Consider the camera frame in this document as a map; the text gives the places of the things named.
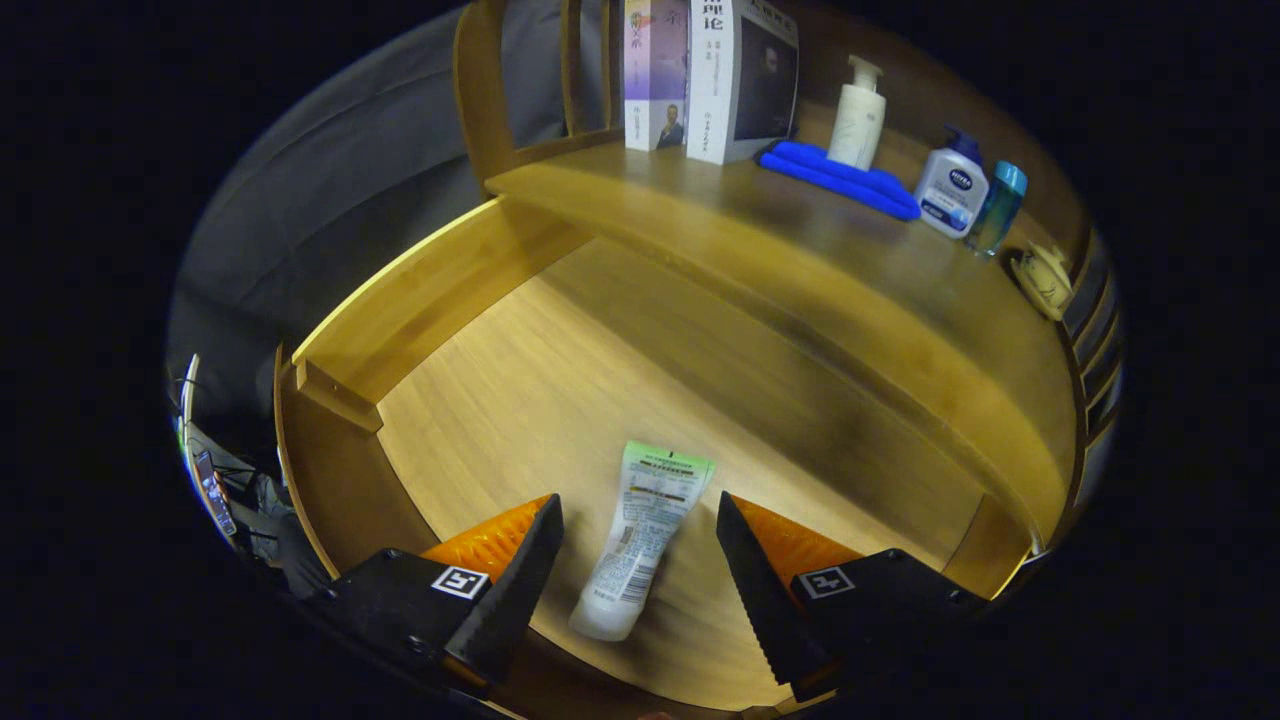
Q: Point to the white bottle with blue pump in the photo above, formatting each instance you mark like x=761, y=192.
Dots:
x=950, y=190

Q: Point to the brown wooden drawer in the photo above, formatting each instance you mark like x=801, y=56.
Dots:
x=560, y=380

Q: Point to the teal slim bottle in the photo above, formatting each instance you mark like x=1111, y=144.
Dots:
x=997, y=210

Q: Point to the white squeeze tube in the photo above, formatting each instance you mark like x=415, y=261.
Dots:
x=640, y=540

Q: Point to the beige lidded teacup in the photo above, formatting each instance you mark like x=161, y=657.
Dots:
x=1045, y=280

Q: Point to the wooden cabinet countertop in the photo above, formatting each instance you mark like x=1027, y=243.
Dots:
x=800, y=260

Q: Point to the white thick book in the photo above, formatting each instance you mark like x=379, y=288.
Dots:
x=712, y=90

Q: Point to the brown wooden cabinet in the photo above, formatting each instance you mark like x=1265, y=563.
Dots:
x=485, y=110

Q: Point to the purple book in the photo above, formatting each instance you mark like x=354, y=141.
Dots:
x=655, y=80

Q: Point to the blue folded cloth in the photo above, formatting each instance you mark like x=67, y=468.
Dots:
x=840, y=180

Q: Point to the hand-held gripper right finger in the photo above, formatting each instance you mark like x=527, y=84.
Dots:
x=765, y=590

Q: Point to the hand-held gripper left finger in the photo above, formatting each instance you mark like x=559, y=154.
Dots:
x=515, y=590

